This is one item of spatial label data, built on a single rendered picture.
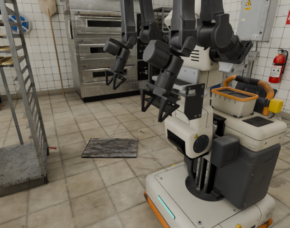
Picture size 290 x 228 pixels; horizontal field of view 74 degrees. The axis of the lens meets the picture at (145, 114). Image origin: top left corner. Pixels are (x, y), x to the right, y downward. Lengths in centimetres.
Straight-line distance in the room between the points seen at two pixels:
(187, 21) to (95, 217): 142
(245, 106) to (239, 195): 50
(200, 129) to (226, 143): 14
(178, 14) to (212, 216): 107
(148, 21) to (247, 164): 88
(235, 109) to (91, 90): 313
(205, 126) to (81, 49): 308
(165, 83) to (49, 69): 428
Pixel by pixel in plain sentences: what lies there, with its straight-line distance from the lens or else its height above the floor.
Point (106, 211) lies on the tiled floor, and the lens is 166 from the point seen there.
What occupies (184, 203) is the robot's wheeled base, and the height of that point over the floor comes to 28.
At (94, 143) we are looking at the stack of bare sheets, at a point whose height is 2.
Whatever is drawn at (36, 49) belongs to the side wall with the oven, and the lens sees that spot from 474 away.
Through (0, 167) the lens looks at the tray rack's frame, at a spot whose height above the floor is 15.
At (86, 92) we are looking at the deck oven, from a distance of 391.
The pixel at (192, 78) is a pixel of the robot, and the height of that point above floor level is 106.
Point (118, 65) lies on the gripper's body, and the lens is 98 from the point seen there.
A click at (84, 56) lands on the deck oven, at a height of 88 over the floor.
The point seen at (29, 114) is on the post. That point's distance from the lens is 166.
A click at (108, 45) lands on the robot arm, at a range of 96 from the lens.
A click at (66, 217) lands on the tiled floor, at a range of 170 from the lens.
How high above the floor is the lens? 123
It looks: 22 degrees down
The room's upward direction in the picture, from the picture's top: straight up
